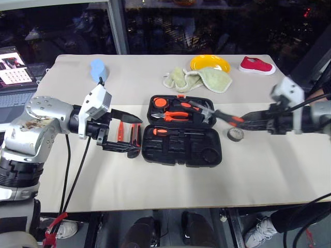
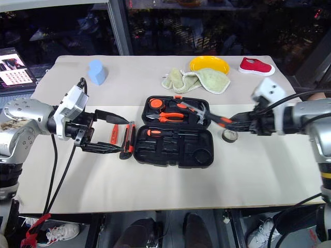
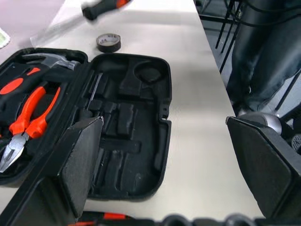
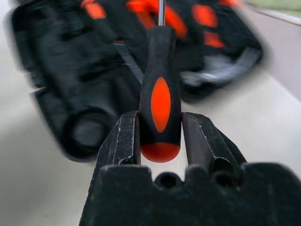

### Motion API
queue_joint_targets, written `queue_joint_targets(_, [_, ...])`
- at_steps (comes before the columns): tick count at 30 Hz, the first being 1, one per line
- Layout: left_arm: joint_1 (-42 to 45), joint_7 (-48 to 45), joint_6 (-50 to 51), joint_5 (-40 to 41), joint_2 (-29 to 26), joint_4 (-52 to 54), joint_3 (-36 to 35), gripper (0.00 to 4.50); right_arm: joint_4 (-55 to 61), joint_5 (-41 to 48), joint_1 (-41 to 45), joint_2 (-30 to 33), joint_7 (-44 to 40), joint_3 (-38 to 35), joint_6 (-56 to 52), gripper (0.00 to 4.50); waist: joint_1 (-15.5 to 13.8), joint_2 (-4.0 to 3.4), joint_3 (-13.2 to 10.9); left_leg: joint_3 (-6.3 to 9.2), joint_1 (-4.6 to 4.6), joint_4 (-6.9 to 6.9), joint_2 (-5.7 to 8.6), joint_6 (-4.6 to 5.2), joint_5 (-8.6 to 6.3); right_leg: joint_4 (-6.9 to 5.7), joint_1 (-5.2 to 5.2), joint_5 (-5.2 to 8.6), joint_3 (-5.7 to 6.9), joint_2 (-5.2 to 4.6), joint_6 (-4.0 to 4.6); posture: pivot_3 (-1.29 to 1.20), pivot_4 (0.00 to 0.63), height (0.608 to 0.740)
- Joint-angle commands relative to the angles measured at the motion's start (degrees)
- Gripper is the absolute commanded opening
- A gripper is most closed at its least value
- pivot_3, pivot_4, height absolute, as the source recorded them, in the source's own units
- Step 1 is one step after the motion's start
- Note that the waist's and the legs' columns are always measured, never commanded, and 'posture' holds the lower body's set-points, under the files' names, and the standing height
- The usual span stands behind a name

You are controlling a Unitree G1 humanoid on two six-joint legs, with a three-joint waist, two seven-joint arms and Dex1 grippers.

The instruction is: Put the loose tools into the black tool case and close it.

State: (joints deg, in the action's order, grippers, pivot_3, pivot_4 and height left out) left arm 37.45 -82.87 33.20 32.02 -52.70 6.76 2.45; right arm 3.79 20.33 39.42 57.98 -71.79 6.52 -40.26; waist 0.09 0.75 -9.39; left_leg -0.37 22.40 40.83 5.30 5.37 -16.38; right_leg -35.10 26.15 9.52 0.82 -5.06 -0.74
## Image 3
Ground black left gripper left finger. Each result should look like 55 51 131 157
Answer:
0 115 104 226

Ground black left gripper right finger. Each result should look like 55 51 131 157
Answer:
225 115 301 220

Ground orange black utility knife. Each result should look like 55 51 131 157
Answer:
76 211 129 224

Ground black electrical tape roll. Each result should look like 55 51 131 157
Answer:
96 33 122 53

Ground black plastic tool case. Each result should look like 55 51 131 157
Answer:
0 47 172 202

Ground person's blue jeans leg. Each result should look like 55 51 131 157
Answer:
227 23 301 114

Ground light green cloth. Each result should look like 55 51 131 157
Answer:
0 28 10 49

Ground orange handled pliers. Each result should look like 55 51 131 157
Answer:
0 86 61 174

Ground claw hammer black orange handle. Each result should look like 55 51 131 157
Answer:
0 53 82 123

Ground black metal rod frame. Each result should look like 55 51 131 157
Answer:
195 0 244 73

